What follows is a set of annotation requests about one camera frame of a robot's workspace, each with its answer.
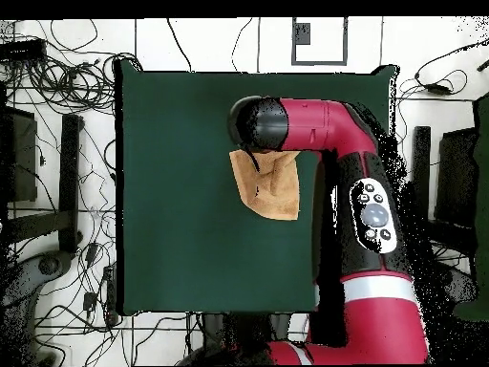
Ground black cable tangle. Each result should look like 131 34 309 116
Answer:
1 18 143 116

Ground green cloth sheet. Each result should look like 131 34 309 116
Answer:
452 91 489 322

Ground dark green table cloth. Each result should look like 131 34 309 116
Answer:
114 58 400 316

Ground grey square floor frame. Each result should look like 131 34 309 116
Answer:
290 16 349 67

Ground black socket strip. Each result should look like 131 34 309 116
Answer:
102 265 118 326

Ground tan terry towel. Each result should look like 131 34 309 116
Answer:
228 149 302 222

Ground black power strip box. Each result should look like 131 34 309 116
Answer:
0 37 48 62

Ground black stand bar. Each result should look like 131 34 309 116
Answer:
408 125 432 261
7 113 84 254

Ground dark grey chair base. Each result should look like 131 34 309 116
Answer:
427 257 478 307
0 249 75 366

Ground black power adapter with cable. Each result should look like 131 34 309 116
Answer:
414 37 489 97

